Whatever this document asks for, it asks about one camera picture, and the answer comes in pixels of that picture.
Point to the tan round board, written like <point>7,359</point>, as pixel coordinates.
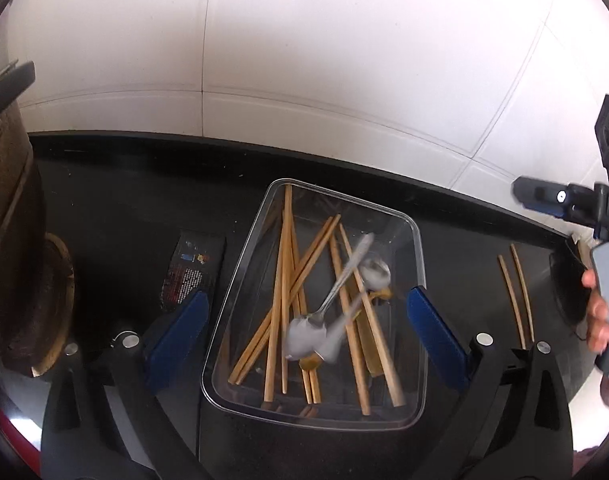
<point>581,252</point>

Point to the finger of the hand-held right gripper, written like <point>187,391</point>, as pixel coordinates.
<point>536,200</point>

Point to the red object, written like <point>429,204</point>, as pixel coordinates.
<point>14,435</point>

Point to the brown round wooden block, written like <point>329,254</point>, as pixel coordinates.
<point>14,235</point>

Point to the clear plastic container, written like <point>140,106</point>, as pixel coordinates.
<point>409,360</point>

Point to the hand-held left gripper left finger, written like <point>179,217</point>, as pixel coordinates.
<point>179,340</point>

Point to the person's right hand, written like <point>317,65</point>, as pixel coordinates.
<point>599,320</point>

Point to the silver metal spoon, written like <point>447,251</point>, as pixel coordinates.
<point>304,335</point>
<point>377,272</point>

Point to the black printed packet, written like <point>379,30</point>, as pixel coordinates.
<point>192,270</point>

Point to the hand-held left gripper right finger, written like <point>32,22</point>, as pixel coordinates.
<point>439,345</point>

